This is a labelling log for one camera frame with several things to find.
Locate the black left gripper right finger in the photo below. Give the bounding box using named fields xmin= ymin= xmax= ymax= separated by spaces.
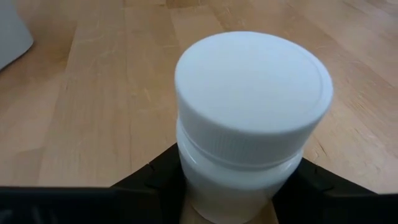
xmin=272 ymin=157 xmax=398 ymax=224

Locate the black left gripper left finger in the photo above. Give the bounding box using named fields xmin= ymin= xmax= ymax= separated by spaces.
xmin=0 ymin=142 xmax=188 ymax=224

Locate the white plastic pill bottle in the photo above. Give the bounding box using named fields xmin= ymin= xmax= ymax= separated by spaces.
xmin=174 ymin=30 xmax=334 ymax=224

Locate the white plastic basket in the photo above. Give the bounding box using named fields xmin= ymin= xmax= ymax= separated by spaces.
xmin=0 ymin=0 xmax=34 ymax=72

